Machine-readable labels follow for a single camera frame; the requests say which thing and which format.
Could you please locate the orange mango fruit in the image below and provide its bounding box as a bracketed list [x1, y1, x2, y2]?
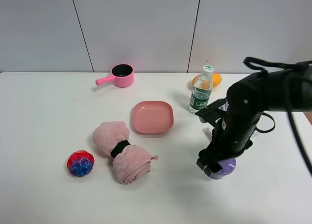
[199, 73, 222, 90]

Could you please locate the purple lidded can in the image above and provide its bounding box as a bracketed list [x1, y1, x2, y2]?
[206, 159, 236, 180]

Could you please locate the red blue spiky ball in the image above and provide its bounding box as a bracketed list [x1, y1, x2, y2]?
[66, 150, 95, 177]

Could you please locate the pink rolled towel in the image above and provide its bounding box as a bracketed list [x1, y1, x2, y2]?
[92, 121, 158, 184]

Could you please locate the pink saucepan toy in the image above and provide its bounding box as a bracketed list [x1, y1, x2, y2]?
[95, 64, 134, 88]

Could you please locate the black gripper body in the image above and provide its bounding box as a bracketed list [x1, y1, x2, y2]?
[196, 99, 259, 170]

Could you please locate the white cardboard box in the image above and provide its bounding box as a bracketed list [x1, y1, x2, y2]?
[200, 105, 227, 140]

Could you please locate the pink square plate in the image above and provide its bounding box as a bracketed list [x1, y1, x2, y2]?
[132, 101, 174, 134]

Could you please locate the clear water bottle green label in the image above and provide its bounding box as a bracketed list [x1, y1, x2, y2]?
[189, 65, 214, 114]

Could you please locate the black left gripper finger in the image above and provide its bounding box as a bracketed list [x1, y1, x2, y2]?
[203, 163, 222, 175]

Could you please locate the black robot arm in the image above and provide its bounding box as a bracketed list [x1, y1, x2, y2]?
[196, 57, 312, 179]

